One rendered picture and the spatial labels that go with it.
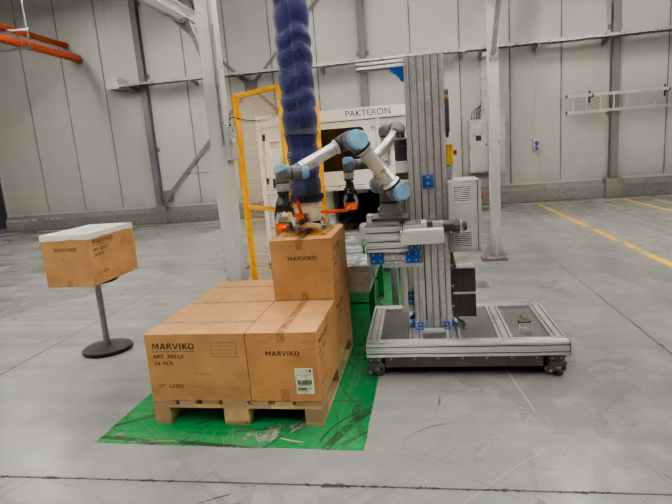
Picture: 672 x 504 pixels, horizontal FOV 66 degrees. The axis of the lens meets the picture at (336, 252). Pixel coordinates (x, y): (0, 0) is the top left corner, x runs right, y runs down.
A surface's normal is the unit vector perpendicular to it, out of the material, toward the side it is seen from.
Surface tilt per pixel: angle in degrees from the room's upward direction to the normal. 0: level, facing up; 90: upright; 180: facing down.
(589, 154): 88
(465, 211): 90
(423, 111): 90
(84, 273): 90
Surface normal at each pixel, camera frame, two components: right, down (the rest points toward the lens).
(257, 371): -0.17, 0.20
